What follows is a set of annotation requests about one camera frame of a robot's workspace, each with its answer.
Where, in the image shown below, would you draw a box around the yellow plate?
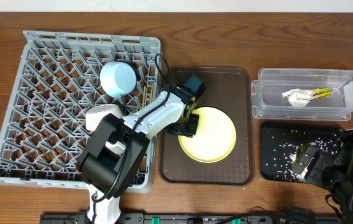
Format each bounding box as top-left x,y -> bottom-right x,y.
178,107 -> 237,163

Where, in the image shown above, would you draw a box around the light blue bowl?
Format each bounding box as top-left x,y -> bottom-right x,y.
99,62 -> 137,98

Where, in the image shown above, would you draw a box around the wooden chopstick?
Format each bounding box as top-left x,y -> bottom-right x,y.
141,85 -> 147,109
149,84 -> 154,103

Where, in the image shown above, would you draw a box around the clear plastic bin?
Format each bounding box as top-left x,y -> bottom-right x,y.
251,68 -> 353,121

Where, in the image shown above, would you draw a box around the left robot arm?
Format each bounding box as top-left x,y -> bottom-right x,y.
76,86 -> 205,223

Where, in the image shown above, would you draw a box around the green snack wrapper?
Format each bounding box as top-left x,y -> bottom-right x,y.
310,88 -> 332,100

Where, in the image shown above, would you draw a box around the white tissue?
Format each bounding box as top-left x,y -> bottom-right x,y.
282,89 -> 313,107

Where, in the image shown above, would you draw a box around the grey plastic dish rack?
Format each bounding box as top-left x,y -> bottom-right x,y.
0,30 -> 162,189

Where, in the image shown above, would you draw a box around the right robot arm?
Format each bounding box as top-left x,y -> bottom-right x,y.
292,129 -> 353,223

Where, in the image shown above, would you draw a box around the black tray bin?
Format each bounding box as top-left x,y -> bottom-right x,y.
259,121 -> 348,184

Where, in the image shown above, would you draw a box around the rice and food scraps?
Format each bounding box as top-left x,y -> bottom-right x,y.
265,129 -> 341,184

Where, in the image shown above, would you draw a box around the brown serving tray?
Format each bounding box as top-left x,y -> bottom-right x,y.
159,67 -> 255,185

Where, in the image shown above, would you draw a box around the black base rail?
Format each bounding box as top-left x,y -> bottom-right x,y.
39,208 -> 340,224

